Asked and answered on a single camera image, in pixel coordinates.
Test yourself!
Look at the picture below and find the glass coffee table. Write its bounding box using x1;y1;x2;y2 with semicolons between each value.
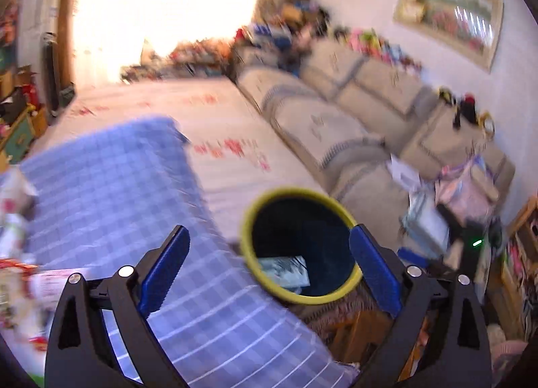
120;39;232;82

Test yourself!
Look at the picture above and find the pink printed bag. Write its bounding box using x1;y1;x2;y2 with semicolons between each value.
435;158;501;220

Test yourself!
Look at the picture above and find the white paper sheet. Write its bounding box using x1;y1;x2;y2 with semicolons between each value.
387;154;421;193

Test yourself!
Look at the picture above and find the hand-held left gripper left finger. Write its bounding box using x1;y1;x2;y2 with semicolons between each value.
44;225;192;388

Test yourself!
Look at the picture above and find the printed wrapper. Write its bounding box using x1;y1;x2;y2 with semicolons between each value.
257;255;311;290

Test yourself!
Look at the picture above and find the blue checked tablecloth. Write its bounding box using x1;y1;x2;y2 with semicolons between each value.
0;116;358;388

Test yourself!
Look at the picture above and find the row of plush toys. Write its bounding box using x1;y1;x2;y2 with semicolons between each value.
332;25;497;140

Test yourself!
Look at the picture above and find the framed flower picture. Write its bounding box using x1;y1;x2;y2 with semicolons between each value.
393;0;504;73

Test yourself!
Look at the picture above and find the black tower fan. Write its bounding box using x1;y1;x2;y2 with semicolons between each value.
41;32;64;113

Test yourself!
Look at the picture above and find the yellow trash bin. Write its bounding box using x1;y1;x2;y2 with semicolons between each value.
239;187;363;305

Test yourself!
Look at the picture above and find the beige sofa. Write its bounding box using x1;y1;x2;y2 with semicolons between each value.
229;41;515;241

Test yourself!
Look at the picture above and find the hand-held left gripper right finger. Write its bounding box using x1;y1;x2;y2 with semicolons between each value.
349;224;493;388

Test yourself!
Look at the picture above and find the wooden stool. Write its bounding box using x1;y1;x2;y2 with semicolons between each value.
328;308;396;367

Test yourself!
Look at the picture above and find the wooden shelf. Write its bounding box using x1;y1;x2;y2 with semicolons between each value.
488;197;538;342

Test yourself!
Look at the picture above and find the wooden teal tv cabinet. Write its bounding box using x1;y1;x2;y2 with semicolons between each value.
0;102;49;170

